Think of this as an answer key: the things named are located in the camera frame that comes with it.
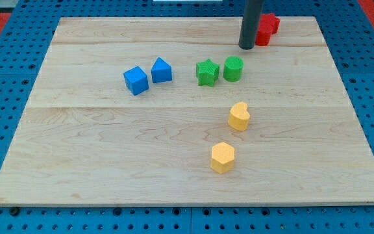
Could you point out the blue cube block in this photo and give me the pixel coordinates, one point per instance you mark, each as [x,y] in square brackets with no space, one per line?
[136,80]

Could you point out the light wooden board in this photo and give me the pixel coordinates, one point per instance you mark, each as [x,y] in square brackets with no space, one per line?
[84,140]

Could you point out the green star block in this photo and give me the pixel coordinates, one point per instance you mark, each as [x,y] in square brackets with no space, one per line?
[207,72]

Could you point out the yellow heart block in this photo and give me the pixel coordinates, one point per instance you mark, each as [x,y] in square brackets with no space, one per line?
[239,116]

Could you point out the blue triangular prism block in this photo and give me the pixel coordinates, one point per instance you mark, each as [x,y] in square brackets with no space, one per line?
[161,71]

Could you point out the yellow hexagon block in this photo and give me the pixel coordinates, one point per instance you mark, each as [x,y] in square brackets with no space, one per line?
[222,157]

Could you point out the green cylinder block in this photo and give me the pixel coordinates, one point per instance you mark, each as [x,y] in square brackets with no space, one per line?
[233,68]

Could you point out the red block behind rod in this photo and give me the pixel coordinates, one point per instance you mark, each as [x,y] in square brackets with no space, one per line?
[264,33]

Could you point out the red star block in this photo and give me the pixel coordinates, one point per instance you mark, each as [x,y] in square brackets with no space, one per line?
[272,19]

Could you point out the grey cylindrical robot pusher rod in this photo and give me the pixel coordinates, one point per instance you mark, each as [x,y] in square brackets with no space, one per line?
[250,22]

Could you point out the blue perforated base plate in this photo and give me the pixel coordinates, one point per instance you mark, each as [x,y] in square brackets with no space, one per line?
[24,42]

